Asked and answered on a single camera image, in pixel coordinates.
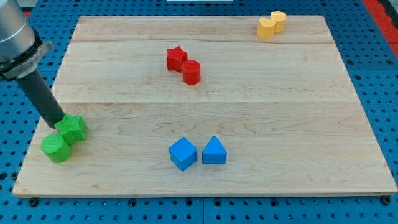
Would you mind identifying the yellow heart block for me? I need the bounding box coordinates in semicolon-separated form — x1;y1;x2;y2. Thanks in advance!
256;17;276;39

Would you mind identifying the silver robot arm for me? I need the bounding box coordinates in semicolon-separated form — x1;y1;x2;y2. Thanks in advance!
1;0;65;129

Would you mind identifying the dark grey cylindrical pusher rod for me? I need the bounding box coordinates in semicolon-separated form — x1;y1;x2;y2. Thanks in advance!
16;70;65;129

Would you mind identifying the blue cube block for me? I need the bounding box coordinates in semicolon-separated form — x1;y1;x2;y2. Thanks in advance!
169;137;197;172

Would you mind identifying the red star block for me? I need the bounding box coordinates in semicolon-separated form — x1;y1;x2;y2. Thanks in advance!
166;46;188;72

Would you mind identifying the green star block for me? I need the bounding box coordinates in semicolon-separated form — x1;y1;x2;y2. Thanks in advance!
55;113;88;146

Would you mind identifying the green cylinder block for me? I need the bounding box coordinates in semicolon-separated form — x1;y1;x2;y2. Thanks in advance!
40;134;72;163

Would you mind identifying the light wooden board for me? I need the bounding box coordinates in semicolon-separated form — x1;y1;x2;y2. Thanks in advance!
13;16;397;198

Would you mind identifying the blue triangle block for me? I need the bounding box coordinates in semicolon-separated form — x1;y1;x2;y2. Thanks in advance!
202;136;228;164

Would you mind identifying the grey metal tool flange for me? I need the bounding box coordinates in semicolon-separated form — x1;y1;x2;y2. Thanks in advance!
1;37;54;81

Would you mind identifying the red cylinder block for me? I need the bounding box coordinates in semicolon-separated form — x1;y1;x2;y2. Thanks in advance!
182;60;201;85

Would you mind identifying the yellow hexagon block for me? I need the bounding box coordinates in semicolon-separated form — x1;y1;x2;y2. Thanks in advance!
270;11;287;33

